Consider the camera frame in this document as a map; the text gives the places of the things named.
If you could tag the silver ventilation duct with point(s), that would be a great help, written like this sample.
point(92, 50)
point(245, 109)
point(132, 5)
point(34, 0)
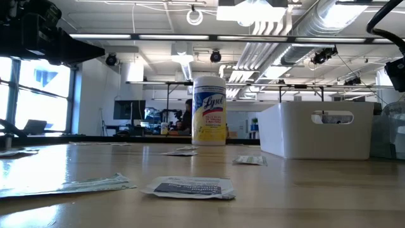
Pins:
point(316, 19)

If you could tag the black table edge rail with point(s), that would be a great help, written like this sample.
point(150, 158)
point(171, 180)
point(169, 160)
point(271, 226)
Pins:
point(95, 139)

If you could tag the white antiseptic pad packet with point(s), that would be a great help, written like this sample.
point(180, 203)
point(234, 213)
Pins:
point(121, 144)
point(190, 188)
point(16, 153)

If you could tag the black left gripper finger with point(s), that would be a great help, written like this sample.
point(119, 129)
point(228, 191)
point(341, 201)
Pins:
point(79, 50)

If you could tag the clear plastic container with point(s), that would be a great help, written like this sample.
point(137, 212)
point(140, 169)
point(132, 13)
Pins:
point(389, 136)

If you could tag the black overhead light bar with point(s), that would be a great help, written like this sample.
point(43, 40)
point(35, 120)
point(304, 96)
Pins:
point(213, 37)

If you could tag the small white paper packet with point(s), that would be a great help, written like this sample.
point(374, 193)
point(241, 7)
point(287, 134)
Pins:
point(82, 143)
point(187, 148)
point(180, 153)

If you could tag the black diagonal frame brace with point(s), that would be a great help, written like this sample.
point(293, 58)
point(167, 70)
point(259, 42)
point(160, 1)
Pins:
point(12, 129)

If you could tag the green striped bandage packet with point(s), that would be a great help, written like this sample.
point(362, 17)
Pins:
point(250, 160)

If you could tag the white ceiling light panel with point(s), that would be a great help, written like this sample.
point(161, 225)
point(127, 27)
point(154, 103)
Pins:
point(250, 12)

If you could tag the black background rig frame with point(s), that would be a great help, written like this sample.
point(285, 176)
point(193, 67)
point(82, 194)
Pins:
point(158, 83)

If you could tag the black computer monitor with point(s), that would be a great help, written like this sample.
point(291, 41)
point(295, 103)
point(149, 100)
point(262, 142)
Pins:
point(128, 110)

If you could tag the grey laptop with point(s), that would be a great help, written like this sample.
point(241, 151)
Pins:
point(34, 126)

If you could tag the black ceiling camera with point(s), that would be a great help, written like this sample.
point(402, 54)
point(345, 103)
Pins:
point(352, 81)
point(215, 56)
point(322, 55)
point(111, 59)

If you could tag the Lysol wipes canister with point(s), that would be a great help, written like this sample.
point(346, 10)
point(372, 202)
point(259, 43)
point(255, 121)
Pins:
point(209, 111)

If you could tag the long green striped packet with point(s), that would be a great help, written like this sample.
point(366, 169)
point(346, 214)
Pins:
point(95, 185)

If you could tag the white plastic bin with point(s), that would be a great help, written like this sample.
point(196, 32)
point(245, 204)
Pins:
point(284, 133)

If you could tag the small background wipes canister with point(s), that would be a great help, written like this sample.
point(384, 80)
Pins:
point(164, 129)

